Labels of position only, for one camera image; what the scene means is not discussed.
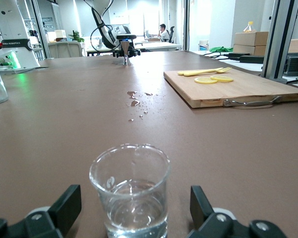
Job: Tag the black power adapter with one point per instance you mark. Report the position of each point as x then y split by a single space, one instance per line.
250 59

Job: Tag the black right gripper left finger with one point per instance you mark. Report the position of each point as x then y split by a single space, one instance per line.
39 223

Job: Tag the lemon slice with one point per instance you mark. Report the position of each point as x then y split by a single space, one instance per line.
224 78
205 80

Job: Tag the cardboard box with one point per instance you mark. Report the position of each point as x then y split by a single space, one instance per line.
245 50
252 38

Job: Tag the brown table cover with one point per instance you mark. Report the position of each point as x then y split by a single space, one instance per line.
64 148

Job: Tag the grey upholstered chair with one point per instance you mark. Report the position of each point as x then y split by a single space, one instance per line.
64 49

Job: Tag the clear glass measuring cup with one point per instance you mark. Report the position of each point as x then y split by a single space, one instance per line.
131 210

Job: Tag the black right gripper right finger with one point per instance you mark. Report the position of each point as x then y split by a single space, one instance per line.
221 225

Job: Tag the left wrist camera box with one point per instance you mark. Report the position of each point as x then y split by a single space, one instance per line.
126 37

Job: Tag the wooden cutting board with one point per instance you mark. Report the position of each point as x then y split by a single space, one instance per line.
238 89

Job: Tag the steel cone jigger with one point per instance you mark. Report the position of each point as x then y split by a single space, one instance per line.
125 49

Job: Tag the black office chair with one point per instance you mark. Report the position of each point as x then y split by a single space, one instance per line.
172 33

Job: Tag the yellow plastic knife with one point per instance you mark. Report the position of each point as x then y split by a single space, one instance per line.
181 73

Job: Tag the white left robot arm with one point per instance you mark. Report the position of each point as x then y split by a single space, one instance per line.
15 24

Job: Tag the white office desk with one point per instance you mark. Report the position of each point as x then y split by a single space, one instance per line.
159 45

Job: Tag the plastic bottle yellow cap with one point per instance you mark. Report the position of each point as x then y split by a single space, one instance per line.
249 27

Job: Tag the yellow plastic fork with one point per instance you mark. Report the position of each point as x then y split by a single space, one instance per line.
224 70

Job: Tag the camera stand post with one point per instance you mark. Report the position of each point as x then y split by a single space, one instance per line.
280 37

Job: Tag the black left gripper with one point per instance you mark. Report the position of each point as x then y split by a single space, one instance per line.
132 45

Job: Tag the seated person white shirt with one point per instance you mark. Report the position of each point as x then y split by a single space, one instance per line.
164 33

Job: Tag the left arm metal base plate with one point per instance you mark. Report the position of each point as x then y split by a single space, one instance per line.
27 69

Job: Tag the green cloth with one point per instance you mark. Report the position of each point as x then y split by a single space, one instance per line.
221 49

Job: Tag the green potted plant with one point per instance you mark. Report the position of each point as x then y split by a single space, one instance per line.
77 37

